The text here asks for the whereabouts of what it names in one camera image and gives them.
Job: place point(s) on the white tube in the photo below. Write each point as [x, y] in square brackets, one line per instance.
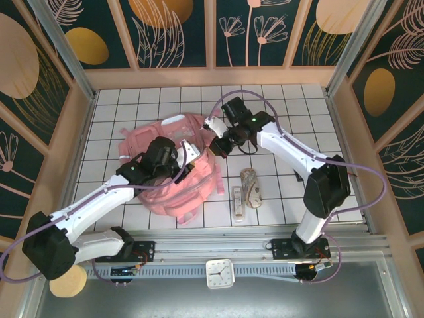
[238, 203]

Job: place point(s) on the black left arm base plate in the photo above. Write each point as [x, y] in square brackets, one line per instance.
[147, 248]

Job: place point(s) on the aluminium mounting rail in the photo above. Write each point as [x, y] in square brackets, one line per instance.
[215, 246]

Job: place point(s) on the pink backpack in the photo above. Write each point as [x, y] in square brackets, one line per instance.
[172, 198]

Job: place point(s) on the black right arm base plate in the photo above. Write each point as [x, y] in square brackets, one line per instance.
[281, 248]

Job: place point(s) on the round yellow sponge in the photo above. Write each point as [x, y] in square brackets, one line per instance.
[71, 285]

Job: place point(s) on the aluminium frame post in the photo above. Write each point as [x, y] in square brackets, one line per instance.
[355, 49]
[64, 49]

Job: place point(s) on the aluminium side rail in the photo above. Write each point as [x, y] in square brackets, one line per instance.
[335, 116]
[86, 116]

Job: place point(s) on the white square clock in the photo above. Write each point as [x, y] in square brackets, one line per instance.
[220, 273]

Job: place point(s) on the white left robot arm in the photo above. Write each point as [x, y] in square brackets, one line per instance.
[96, 202]

